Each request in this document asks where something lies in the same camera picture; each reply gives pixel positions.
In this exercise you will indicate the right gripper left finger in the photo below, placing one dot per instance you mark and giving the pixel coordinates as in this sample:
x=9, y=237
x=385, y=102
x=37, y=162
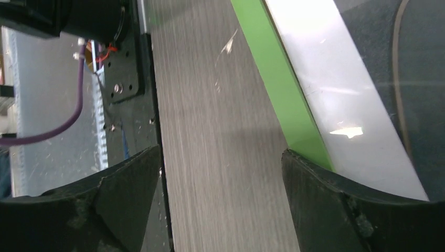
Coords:
x=106, y=211

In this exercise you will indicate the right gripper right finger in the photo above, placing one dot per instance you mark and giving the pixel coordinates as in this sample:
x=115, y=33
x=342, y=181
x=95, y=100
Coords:
x=333, y=213

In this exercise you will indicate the landscape photo print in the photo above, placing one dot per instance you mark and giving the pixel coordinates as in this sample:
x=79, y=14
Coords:
x=365, y=87

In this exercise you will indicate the wooden picture frame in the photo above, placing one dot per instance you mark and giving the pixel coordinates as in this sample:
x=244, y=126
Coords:
x=284, y=91

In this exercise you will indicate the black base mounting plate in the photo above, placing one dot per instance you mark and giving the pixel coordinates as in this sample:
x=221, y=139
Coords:
x=128, y=92

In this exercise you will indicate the aluminium rail frame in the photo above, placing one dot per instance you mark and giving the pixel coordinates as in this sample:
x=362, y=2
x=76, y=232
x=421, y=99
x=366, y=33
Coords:
x=44, y=75

